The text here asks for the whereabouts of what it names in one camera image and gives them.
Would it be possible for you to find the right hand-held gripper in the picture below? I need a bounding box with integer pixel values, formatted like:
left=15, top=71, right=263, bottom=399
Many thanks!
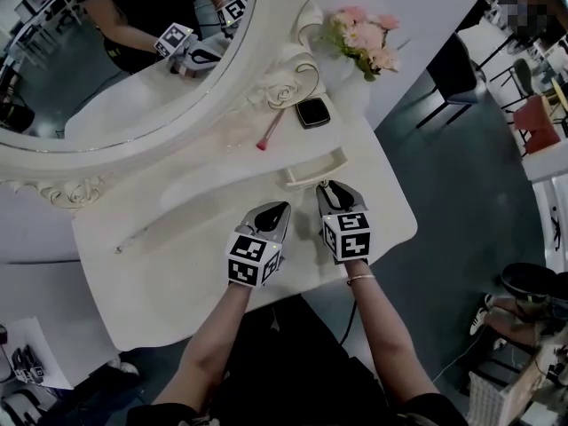
left=315, top=179, right=372, bottom=266

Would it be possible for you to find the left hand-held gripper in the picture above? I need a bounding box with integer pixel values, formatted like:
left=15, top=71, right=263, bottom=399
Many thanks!
left=225, top=201, right=293, bottom=288

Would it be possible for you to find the white vanity drawer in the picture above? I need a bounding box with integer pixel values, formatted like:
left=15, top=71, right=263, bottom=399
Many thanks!
left=277, top=146, right=350, bottom=190

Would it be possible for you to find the person's right forearm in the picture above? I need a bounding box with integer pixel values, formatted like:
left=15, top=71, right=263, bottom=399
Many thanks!
left=344, top=258, right=440, bottom=401

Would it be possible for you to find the person's left forearm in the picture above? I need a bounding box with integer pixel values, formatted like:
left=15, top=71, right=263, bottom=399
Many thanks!
left=150, top=281, right=252, bottom=410

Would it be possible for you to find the black compact case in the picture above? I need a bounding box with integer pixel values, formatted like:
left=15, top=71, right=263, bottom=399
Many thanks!
left=296, top=97, right=332, bottom=130

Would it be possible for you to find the pink makeup brush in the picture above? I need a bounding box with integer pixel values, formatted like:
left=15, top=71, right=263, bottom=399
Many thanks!
left=256, top=108, right=287, bottom=152

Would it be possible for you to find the white flower vase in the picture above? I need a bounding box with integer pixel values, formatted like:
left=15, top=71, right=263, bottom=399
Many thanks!
left=319, top=53, right=374, bottom=106

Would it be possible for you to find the thin silver stick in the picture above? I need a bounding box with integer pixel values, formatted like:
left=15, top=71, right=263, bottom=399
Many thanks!
left=114, top=218, right=178, bottom=256

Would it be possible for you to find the person's black shirt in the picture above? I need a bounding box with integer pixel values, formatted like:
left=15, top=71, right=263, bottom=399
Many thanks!
left=126, top=293, right=469, bottom=426

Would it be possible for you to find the pink flower bouquet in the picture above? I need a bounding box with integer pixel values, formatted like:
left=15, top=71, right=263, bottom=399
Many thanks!
left=314, top=5, right=400, bottom=83

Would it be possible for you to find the black chair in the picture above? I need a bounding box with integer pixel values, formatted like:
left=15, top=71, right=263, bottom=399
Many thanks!
left=415, top=33, right=487, bottom=130

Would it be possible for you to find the person's white shoe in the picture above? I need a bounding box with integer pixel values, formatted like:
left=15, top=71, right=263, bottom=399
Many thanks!
left=106, top=356, right=141, bottom=379

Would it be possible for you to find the red stool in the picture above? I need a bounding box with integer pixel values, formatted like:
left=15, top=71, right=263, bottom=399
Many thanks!
left=512, top=94, right=563, bottom=157

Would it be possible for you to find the white table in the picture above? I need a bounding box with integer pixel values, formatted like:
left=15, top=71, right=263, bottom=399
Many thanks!
left=521, top=146, right=568, bottom=184

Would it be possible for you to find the dark slim chair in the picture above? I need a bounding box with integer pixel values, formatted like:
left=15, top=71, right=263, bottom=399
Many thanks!
left=490, top=58, right=540, bottom=114

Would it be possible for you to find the white woven basket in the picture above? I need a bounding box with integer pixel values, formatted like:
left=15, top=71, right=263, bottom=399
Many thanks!
left=468, top=370, right=511, bottom=426

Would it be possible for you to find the white paper sheet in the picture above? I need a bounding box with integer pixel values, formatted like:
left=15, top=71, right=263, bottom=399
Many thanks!
left=0, top=316, right=75, bottom=390

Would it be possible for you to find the wooden box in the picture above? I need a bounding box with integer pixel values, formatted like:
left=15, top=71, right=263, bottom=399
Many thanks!
left=501, top=339, right=568, bottom=426

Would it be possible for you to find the spare hand-held gripper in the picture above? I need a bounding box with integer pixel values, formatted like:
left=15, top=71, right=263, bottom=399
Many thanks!
left=11, top=345, right=48, bottom=383

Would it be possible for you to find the black cable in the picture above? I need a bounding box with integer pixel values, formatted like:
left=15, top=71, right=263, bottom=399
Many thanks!
left=339, top=298, right=359, bottom=345

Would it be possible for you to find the oval mirror with ornate frame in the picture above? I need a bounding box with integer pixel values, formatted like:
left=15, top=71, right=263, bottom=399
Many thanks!
left=0, top=0, right=332, bottom=210

